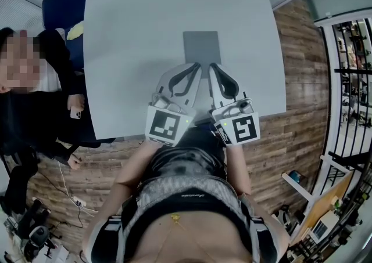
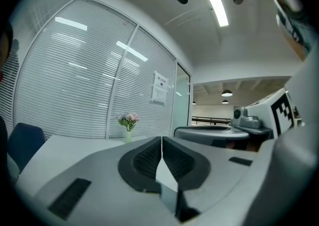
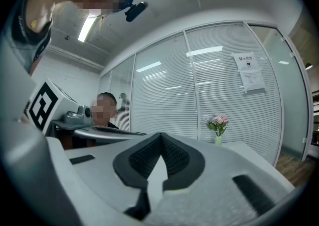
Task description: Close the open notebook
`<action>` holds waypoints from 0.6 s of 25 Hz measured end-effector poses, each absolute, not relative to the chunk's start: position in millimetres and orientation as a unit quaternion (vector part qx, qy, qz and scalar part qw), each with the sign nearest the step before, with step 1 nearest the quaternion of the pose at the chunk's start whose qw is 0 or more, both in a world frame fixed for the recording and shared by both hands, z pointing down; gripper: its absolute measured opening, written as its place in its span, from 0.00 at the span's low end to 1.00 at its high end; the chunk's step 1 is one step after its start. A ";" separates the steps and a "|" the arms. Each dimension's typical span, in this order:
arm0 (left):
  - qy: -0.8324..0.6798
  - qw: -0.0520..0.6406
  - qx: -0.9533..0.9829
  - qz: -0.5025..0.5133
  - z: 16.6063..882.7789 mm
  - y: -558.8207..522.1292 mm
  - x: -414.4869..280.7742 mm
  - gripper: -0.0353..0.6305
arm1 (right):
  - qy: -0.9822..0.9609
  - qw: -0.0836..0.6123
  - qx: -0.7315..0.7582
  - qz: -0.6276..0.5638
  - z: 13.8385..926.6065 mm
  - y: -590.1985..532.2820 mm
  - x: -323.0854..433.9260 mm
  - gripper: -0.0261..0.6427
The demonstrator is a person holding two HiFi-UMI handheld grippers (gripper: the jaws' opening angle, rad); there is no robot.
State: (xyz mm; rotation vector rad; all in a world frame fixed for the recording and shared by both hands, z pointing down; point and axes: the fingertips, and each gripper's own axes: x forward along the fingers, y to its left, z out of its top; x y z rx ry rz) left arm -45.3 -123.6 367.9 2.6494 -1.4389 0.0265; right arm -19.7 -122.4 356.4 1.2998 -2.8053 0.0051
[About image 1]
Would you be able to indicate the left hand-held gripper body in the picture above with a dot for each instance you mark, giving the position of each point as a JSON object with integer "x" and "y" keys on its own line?
{"x": 165, "y": 125}

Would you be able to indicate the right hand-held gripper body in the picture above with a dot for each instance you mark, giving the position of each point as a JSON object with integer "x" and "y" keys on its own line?
{"x": 244, "y": 128}

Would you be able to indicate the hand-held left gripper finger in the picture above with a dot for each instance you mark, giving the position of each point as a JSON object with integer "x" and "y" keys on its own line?
{"x": 164, "y": 84}
{"x": 196, "y": 90}

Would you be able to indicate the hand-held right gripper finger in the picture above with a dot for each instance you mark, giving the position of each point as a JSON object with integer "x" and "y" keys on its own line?
{"x": 235, "y": 87}
{"x": 214, "y": 90}

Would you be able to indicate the grey cardboard folder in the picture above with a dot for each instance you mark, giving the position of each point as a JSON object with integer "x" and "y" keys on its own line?
{"x": 202, "y": 47}

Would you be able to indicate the person's left forearm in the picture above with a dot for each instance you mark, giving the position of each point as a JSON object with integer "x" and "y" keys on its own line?
{"x": 136, "y": 163}

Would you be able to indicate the person's right forearm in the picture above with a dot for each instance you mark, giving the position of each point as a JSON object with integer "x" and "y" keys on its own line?
{"x": 238, "y": 169}

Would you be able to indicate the person's black shiny skirt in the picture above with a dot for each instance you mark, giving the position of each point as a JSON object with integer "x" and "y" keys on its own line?
{"x": 186, "y": 166}

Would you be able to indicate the person's grey knit top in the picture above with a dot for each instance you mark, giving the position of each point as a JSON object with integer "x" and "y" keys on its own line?
{"x": 180, "y": 187}

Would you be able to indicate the teal box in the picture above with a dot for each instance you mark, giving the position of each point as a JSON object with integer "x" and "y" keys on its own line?
{"x": 295, "y": 176}

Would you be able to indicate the white phone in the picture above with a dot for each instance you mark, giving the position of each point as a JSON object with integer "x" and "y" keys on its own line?
{"x": 76, "y": 112}

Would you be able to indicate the black and white headset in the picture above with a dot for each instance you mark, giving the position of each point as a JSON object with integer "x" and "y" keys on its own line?
{"x": 283, "y": 218}

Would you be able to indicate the yellow-green cloth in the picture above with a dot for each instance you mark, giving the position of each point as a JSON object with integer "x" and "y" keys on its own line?
{"x": 75, "y": 31}

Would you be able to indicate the wooden board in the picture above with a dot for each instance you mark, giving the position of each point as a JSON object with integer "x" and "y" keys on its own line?
{"x": 322, "y": 209}

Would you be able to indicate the white power strip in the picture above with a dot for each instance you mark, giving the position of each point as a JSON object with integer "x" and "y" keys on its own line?
{"x": 79, "y": 201}

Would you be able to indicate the black metal railing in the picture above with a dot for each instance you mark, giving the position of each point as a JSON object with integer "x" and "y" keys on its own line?
{"x": 351, "y": 71}

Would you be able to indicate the person's chest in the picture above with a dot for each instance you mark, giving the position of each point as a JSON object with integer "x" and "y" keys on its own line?
{"x": 191, "y": 241}

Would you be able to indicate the white device with screen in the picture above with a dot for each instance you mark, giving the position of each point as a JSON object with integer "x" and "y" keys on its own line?
{"x": 319, "y": 230}

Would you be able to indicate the blue chair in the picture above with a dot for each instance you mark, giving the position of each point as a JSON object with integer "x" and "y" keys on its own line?
{"x": 61, "y": 3}

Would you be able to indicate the black office chair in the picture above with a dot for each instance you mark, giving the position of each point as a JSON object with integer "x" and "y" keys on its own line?
{"x": 37, "y": 235}

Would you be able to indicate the grey gripper-mounted camera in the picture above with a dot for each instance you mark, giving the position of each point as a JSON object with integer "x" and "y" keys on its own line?
{"x": 245, "y": 107}
{"x": 165, "y": 104}

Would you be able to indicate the white table frame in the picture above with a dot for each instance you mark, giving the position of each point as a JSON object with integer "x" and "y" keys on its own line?
{"x": 299, "y": 186}

